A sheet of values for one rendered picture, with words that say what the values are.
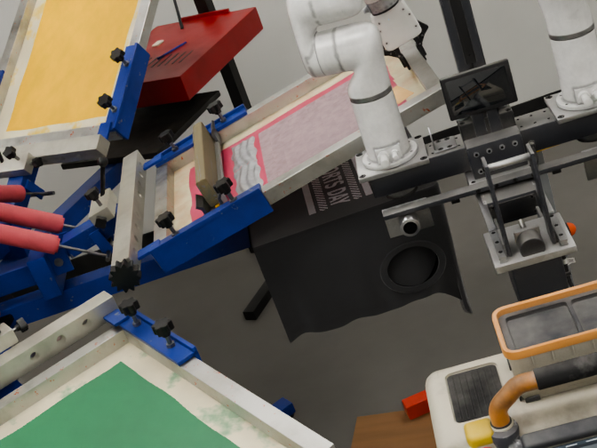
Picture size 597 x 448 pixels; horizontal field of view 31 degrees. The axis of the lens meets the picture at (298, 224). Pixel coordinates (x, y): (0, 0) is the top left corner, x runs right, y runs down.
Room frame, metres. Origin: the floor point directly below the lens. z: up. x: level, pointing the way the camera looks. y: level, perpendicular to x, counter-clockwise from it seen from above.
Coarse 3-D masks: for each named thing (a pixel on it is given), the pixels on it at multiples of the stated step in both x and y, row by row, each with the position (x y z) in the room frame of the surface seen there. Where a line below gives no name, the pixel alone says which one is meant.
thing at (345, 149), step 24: (408, 48) 2.60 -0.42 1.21; (432, 72) 2.37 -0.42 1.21; (288, 96) 2.82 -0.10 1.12; (432, 96) 2.26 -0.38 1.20; (240, 120) 2.83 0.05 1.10; (408, 120) 2.26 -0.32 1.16; (336, 144) 2.30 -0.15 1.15; (360, 144) 2.27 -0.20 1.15; (168, 168) 2.81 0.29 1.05; (312, 168) 2.28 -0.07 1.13; (168, 192) 2.64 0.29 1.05; (264, 192) 2.28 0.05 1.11; (288, 192) 2.28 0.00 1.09
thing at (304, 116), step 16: (320, 96) 2.74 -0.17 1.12; (336, 96) 2.67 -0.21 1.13; (288, 112) 2.76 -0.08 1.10; (304, 112) 2.70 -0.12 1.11; (320, 112) 2.63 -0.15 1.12; (336, 112) 2.57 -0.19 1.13; (272, 128) 2.72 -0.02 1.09; (288, 128) 2.66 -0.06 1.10; (304, 128) 2.59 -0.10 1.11; (256, 144) 2.68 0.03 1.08; (272, 144) 2.62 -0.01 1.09; (224, 160) 2.70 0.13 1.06; (192, 176) 2.73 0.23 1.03; (224, 176) 2.60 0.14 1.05; (192, 192) 2.62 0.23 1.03
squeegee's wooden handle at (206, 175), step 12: (204, 132) 2.72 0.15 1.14; (204, 144) 2.62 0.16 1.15; (204, 156) 2.53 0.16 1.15; (204, 168) 2.45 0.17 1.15; (216, 168) 2.57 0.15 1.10; (204, 180) 2.38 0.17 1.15; (216, 180) 2.47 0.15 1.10; (204, 192) 2.38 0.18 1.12; (216, 192) 2.39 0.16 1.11; (216, 204) 2.38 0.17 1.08
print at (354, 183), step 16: (352, 160) 2.65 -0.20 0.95; (320, 176) 2.62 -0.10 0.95; (336, 176) 2.59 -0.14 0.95; (352, 176) 2.55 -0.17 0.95; (304, 192) 2.56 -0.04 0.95; (320, 192) 2.53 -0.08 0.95; (336, 192) 2.49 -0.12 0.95; (352, 192) 2.46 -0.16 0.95; (368, 192) 2.43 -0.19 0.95; (320, 208) 2.44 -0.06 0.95
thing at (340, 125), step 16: (352, 112) 2.51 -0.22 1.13; (320, 128) 2.53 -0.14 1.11; (336, 128) 2.48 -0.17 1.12; (352, 128) 2.42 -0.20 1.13; (288, 144) 2.55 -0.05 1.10; (304, 144) 2.50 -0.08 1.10; (320, 144) 2.44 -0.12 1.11; (272, 160) 2.52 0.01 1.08; (288, 160) 2.46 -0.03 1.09; (304, 160) 2.40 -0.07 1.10; (272, 176) 2.42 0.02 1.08; (192, 208) 2.52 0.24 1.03
